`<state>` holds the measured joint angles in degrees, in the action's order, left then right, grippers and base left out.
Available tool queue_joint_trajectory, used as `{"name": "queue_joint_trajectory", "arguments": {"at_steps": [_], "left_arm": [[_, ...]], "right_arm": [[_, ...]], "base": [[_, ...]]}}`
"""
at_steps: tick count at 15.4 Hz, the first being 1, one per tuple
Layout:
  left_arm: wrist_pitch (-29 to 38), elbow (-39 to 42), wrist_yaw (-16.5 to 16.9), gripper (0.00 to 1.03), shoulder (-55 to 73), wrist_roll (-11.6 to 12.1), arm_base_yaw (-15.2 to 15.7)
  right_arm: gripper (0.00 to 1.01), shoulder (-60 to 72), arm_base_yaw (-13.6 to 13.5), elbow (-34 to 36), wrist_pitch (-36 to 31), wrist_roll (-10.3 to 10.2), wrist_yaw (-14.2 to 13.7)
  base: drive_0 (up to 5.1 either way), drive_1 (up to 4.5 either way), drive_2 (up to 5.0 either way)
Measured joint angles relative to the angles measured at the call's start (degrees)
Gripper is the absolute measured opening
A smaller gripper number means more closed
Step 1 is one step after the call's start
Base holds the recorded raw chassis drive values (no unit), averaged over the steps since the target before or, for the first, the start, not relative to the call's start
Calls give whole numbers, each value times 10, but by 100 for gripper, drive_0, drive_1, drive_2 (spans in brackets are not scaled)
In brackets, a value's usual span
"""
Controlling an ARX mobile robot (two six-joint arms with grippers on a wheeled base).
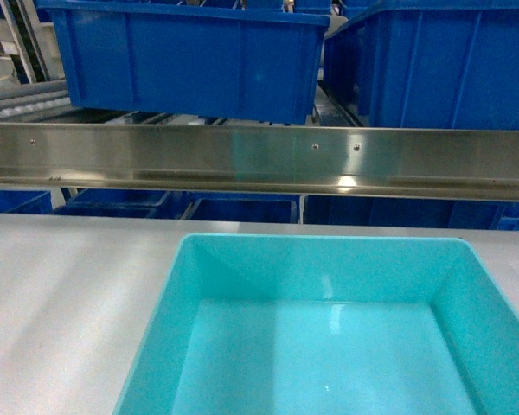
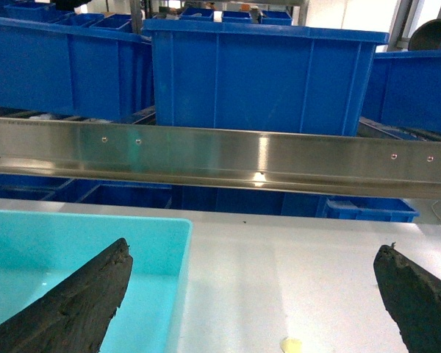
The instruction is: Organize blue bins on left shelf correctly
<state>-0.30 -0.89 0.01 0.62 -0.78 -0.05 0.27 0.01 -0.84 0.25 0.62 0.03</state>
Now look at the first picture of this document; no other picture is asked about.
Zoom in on grey conveyor rollers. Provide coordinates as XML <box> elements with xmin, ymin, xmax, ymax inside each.
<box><xmin>0</xmin><ymin>80</ymin><xmax>70</xmax><ymax>119</ymax></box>

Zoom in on dark blue bin upper right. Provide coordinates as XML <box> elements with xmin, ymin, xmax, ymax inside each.
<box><xmin>324</xmin><ymin>1</ymin><xmax>519</xmax><ymax>131</ymax></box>

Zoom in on blue bin row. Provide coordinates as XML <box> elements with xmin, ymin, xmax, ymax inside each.
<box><xmin>186</xmin><ymin>192</ymin><xmax>300</xmax><ymax>224</ymax></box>
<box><xmin>304</xmin><ymin>195</ymin><xmax>508</xmax><ymax>230</ymax></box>
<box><xmin>53</xmin><ymin>188</ymin><xmax>170</xmax><ymax>219</ymax></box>

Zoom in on stainless steel shelf rail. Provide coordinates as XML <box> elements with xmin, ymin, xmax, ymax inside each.
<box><xmin>0</xmin><ymin>123</ymin><xmax>519</xmax><ymax>201</ymax></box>

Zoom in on blue bin lower row right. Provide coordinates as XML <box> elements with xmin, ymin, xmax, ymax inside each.
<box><xmin>304</xmin><ymin>195</ymin><xmax>508</xmax><ymax>230</ymax></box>

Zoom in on dark blue bin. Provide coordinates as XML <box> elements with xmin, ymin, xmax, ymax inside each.
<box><xmin>38</xmin><ymin>1</ymin><xmax>330</xmax><ymax>125</ymax></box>
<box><xmin>324</xmin><ymin>1</ymin><xmax>519</xmax><ymax>131</ymax></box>

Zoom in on dark blue bin upper left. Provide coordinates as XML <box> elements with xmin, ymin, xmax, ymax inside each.
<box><xmin>38</xmin><ymin>1</ymin><xmax>330</xmax><ymax>125</ymax></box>

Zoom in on blue bin lower row middle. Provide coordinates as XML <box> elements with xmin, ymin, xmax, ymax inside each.
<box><xmin>186</xmin><ymin>192</ymin><xmax>300</xmax><ymax>224</ymax></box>

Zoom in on blue bin lower row left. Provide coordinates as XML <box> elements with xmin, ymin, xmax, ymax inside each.
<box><xmin>53</xmin><ymin>188</ymin><xmax>170</xmax><ymax>219</ymax></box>

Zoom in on teal plastic bin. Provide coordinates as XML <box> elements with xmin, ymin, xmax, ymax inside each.
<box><xmin>115</xmin><ymin>233</ymin><xmax>519</xmax><ymax>414</ymax></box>

